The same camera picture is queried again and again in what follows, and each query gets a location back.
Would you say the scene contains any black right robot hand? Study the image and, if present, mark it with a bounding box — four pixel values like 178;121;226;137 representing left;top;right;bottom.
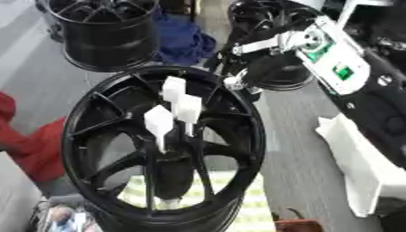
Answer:
216;49;302;102

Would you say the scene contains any black wheel rim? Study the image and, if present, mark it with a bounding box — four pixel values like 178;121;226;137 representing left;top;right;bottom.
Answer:
43;0;162;73
225;0;321;92

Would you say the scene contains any large black spoked wheel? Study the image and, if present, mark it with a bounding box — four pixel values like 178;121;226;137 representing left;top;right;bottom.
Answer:
60;65;268;232

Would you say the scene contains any blue cloth bundle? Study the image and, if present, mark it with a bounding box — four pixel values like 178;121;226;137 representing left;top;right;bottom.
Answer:
150;11;219;66

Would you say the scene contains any brown object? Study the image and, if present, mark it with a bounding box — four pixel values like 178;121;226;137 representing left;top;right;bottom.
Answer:
273;208;325;232

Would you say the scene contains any red fabric bundle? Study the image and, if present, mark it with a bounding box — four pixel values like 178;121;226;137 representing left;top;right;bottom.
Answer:
0;91;70;184

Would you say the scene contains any bag with colourful items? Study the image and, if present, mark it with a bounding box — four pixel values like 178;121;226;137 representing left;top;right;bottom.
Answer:
28;196;103;232

